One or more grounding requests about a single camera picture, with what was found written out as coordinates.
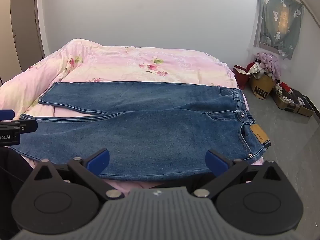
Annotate blue denim pants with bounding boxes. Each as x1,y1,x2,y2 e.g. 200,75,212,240
10,81,272,182

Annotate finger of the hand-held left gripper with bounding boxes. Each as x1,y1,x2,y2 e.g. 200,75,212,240
0,109,14,121
0,120,38,134

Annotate pile of purple clothes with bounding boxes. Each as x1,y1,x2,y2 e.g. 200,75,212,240
254,52,282,81

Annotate brown paper bag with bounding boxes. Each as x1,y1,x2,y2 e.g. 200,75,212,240
251,73,276,100

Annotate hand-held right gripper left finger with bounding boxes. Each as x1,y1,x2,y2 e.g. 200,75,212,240
27,149,125,201

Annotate grey door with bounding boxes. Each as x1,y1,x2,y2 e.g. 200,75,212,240
10,0,46,73

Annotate red bag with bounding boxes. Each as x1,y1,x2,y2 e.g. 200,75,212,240
233,64,253,90

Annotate pink floral quilt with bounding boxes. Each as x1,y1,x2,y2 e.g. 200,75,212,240
0,38,249,191

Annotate olive shoebox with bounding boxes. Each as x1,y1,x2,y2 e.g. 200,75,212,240
272,85,301,113
291,88,315,117

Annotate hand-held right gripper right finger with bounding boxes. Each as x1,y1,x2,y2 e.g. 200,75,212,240
192,149,292,200

